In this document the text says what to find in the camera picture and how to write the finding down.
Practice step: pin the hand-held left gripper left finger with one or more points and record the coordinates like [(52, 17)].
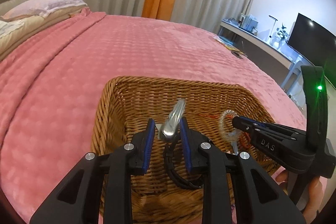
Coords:
[(149, 145)]

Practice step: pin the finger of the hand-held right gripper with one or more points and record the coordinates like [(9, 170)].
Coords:
[(241, 124), (249, 119)]

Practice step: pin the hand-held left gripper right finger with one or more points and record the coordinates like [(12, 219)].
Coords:
[(185, 145)]

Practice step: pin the silver metal hair clip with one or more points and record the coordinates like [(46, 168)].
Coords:
[(169, 129)]

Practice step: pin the brown wicker basket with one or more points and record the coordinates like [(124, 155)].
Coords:
[(126, 98)]

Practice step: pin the person's right hand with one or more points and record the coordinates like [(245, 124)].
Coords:
[(313, 200)]

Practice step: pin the small black item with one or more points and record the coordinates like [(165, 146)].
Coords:
[(239, 55)]

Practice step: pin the white chair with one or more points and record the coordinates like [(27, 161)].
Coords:
[(295, 69)]

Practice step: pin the yellow packet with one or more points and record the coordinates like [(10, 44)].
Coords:
[(233, 48)]

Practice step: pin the white desk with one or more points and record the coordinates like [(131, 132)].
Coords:
[(252, 39)]

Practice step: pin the white vase with flowers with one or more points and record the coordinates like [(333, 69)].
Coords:
[(279, 41)]

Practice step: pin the pink fleece blanket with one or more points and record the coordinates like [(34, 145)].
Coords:
[(78, 82)]

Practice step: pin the white desk lamp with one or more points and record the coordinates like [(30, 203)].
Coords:
[(273, 27)]

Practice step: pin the row of books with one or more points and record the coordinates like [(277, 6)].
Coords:
[(249, 23)]

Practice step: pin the black television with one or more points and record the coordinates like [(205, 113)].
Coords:
[(309, 37)]

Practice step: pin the beige quilt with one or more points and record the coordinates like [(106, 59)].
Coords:
[(26, 35)]

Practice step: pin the pink pillow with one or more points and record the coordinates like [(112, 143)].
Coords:
[(52, 3)]

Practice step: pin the white floral pillow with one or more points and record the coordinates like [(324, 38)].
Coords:
[(8, 27)]

